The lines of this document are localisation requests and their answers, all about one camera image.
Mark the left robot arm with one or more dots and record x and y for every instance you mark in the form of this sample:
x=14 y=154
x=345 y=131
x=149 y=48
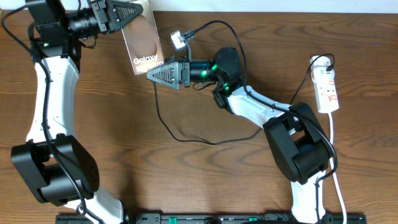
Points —
x=56 y=168

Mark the white power strip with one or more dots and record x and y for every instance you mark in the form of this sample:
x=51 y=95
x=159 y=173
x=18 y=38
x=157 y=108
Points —
x=325 y=90

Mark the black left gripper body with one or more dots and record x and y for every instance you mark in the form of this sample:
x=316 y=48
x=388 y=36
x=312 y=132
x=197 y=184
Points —
x=98 y=7

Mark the white USB charger plug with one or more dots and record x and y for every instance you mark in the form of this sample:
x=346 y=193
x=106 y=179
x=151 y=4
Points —
x=319 y=61

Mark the black mounting rail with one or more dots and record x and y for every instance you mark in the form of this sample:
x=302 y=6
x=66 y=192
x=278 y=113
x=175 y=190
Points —
x=156 y=218

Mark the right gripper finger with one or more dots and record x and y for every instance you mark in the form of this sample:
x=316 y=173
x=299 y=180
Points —
x=168 y=75
x=169 y=59

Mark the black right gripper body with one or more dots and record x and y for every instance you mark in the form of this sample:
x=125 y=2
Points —
x=185 y=73

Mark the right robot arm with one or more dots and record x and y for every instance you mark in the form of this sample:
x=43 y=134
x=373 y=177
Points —
x=296 y=140

